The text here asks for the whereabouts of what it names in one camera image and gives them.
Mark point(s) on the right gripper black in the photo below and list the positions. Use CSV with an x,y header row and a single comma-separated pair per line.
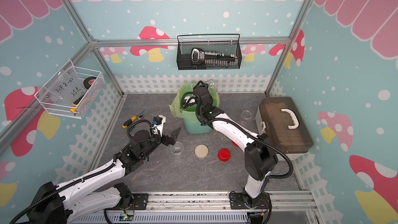
x,y
198,87

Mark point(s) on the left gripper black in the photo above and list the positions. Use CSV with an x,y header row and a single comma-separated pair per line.
x,y
173,139

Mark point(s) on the peanut jar beige lid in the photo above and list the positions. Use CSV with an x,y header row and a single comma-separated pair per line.
x,y
177,150

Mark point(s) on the peanut jar red lid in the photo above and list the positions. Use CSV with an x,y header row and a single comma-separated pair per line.
x,y
212,87
246,115

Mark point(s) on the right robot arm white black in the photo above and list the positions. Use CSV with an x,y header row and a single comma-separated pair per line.
x,y
260,156

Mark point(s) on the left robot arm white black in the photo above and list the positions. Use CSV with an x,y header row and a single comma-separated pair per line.
x,y
66,202

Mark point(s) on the green trash bin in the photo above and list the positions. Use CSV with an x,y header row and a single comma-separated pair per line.
x,y
192,125

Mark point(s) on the green plastic bin liner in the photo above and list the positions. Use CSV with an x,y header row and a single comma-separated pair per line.
x,y
175,106

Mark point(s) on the yellow black screwdriver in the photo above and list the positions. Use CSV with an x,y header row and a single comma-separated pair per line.
x,y
134,118

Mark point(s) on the socket wrench set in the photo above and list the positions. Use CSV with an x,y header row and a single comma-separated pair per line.
x,y
208,60

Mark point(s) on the brown lidded tool box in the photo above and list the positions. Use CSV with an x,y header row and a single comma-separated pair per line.
x,y
279,118

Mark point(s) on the black tape roll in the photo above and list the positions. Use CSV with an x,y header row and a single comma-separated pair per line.
x,y
89,81

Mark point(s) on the yellow utility knife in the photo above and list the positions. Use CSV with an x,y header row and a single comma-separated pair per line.
x,y
77,105

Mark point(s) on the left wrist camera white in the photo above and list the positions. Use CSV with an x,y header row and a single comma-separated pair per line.
x,y
158,123

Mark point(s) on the black wire mesh basket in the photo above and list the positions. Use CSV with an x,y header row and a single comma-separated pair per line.
x,y
219,43

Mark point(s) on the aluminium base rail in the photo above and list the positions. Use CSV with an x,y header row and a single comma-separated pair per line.
x,y
213,207

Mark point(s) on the clear wall bin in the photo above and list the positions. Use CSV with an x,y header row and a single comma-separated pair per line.
x,y
59,93

